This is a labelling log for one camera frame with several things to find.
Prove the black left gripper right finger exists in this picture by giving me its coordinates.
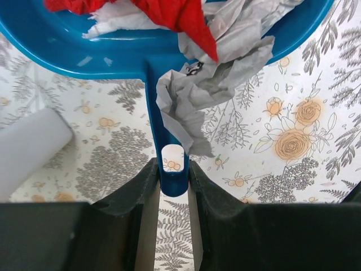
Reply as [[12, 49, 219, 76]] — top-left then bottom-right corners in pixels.
[[188, 161, 360, 270]]

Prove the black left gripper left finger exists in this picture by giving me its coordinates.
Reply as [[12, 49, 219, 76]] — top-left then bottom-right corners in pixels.
[[1, 158, 160, 270]]

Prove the blue plastic dustpan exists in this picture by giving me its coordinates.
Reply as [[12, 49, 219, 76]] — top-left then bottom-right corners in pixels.
[[1, 1, 334, 197]]

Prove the small white paper scrap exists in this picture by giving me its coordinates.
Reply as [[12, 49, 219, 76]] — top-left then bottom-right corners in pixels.
[[82, 1, 168, 39]]

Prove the red paper scrap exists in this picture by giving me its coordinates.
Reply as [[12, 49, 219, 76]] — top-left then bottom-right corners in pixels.
[[44, 1, 218, 62]]

